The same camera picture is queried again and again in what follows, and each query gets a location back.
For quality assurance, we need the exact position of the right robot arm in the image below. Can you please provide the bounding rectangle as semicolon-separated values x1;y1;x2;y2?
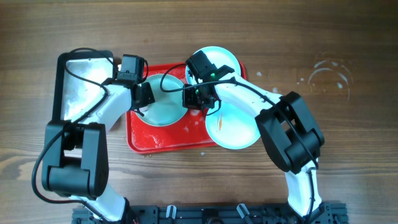
183;49;325;222

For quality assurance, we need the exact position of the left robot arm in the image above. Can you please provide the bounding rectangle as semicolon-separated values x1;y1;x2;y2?
32;55;155;223

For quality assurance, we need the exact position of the red plastic tray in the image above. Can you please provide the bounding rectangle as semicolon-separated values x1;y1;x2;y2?
126;60;249;156

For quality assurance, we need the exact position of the mint plate with orange stain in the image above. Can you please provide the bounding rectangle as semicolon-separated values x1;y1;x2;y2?
205;103;261;150

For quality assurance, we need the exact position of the black metal basin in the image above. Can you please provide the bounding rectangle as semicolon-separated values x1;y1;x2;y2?
52;50;123;129

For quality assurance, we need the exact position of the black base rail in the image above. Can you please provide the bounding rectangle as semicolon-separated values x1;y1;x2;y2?
72;202;349;224

